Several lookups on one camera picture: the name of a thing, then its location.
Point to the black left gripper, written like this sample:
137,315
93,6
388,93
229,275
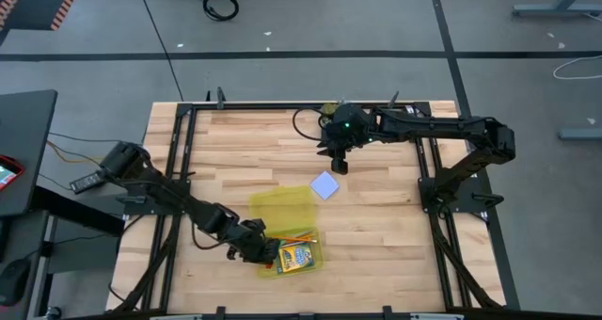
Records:
249,240

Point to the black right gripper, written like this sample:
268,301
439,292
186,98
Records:
350,129

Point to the yellow green crayon box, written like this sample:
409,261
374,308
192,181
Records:
296,259

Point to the white sticky note pad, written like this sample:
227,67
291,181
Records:
324,185

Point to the yellow pencil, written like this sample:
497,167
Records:
305,240

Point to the yellow translucent pencil box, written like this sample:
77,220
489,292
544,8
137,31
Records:
282,207

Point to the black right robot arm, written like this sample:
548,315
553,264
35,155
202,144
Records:
447,127

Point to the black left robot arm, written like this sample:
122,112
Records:
160,188

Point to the black table edge clamp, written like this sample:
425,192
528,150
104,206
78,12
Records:
388,313
220,313

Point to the black toggle clamp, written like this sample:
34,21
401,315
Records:
486,200

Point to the black power brick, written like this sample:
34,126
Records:
87,182

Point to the black desk crossbar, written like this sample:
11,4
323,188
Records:
75,212

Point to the black caster wheel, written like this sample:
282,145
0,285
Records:
54,313

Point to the grey desk foot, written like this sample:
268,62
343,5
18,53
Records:
581,133

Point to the black computer mouse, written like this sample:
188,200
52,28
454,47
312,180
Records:
14,282

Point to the grey desk leg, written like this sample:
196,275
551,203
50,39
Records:
555,10

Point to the red-cased tablet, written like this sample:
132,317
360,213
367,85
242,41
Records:
9,171

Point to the black desk top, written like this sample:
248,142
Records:
23,132

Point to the orange-striped floor mat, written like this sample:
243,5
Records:
37,0

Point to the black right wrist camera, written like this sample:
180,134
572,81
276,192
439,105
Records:
339,165

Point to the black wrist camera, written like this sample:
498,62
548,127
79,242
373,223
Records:
232,254
339,165

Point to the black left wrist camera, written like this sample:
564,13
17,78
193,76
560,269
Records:
232,254

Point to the black aluminium table frame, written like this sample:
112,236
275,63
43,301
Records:
263,106

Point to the white edge bracket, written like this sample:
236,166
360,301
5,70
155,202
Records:
437,317

